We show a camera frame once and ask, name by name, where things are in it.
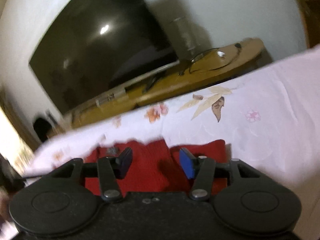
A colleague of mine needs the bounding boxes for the black flat screen television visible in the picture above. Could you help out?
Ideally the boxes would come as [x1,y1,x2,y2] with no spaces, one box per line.
[29,0,179,115]

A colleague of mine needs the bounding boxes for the grey cylindrical speaker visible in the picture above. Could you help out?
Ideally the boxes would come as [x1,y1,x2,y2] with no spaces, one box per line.
[169,16,197,61]

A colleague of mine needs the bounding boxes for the wooden television stand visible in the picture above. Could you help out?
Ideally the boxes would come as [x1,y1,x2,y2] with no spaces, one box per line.
[62,37,265,130]

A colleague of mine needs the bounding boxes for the black rounded object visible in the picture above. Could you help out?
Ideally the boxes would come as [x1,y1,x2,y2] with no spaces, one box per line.
[32,117,52,143]

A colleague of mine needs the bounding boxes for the silver set-top box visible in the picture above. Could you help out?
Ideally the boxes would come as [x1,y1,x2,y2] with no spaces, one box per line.
[95,89,126,106]

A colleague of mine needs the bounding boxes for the red beaded sweater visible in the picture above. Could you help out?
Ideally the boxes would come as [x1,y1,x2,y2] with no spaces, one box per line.
[84,139,226,193]

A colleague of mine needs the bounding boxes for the thin black cable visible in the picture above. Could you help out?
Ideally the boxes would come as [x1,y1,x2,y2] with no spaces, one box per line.
[179,44,242,75]

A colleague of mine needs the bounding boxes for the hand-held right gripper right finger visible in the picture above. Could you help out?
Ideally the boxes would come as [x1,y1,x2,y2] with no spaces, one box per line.
[179,147,260,202]

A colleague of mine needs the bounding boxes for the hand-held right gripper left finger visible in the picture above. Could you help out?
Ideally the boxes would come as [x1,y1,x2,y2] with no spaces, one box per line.
[49,147,133,203]

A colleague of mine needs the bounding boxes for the floral white bedsheet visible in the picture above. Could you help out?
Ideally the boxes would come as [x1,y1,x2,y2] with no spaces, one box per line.
[24,46,320,240]

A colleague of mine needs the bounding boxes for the brown wooden door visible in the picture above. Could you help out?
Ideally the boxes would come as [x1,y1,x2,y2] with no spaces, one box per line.
[291,0,320,48]

